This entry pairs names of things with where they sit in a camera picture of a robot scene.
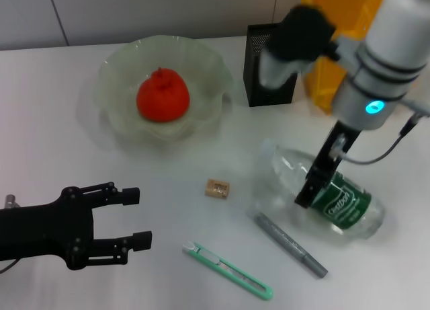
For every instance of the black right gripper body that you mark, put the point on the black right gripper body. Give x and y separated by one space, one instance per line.
336 155

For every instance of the green utility knife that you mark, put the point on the green utility knife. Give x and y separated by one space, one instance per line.
228 269

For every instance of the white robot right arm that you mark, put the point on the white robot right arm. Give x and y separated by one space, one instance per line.
386 54

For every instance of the translucent green wavy fruit plate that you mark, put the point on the translucent green wavy fruit plate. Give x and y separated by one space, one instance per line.
201 71

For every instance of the black mesh pen holder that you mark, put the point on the black mesh pen holder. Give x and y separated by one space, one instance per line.
252 88

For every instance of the orange fruit with stem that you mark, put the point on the orange fruit with stem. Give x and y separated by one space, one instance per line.
163 101

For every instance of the yellow plastic bin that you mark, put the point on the yellow plastic bin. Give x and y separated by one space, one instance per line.
322 84

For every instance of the clear green-label water bottle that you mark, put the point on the clear green-label water bottle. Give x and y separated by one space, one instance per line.
349 205

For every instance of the grey marker pen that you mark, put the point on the grey marker pen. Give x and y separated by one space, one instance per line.
285 242

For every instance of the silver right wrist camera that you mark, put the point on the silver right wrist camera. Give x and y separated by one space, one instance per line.
295 34

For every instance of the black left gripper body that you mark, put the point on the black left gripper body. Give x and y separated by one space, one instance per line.
43 229

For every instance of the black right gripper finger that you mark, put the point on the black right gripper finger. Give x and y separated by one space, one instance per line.
314 189

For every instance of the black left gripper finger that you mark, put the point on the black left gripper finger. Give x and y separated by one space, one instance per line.
129 195
141 240

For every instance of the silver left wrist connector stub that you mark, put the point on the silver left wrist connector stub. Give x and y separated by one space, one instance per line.
11 201

